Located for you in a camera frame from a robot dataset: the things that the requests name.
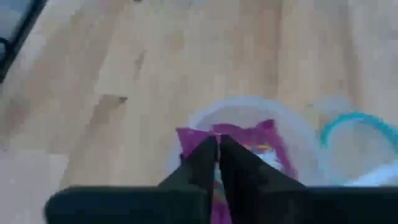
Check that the medium clear plastic container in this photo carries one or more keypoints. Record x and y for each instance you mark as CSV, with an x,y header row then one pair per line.
x,y
248,105

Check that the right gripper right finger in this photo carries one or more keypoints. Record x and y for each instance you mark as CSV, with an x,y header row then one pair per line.
x,y
280,205

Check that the medium teal-rimmed clear lid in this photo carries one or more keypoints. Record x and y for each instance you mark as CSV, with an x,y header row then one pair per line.
x,y
357,116

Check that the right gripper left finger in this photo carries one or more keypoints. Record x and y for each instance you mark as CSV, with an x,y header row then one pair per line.
x,y
140,205

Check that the purple Skittles candy pack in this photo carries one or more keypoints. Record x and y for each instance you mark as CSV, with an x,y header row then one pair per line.
x,y
192,140

